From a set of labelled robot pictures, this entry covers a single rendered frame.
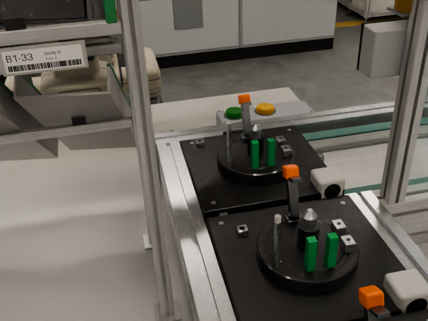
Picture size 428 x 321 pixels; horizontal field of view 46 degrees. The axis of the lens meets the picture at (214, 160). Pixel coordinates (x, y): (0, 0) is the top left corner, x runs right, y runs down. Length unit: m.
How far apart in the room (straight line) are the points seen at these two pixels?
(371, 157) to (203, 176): 0.36
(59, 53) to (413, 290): 0.50
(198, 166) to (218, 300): 0.31
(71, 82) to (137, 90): 0.99
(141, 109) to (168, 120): 0.74
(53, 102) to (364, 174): 0.59
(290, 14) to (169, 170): 3.29
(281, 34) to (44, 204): 3.29
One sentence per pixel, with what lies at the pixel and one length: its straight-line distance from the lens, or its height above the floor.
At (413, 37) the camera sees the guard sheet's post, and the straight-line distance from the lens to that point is 0.75.
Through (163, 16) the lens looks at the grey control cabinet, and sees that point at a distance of 3.89.
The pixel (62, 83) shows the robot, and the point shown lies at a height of 0.89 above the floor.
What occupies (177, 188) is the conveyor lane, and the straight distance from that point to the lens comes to 0.88.
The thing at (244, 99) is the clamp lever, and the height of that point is 1.07.
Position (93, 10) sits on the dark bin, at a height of 1.31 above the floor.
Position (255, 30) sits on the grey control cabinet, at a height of 0.24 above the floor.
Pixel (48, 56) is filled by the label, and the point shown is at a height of 1.28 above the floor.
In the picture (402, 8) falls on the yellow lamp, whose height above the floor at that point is 1.27.
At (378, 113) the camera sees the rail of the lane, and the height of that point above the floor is 0.96.
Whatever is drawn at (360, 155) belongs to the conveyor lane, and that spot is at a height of 0.92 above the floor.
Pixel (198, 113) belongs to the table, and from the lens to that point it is 1.35.
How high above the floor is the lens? 1.46
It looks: 32 degrees down
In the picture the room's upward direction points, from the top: 3 degrees counter-clockwise
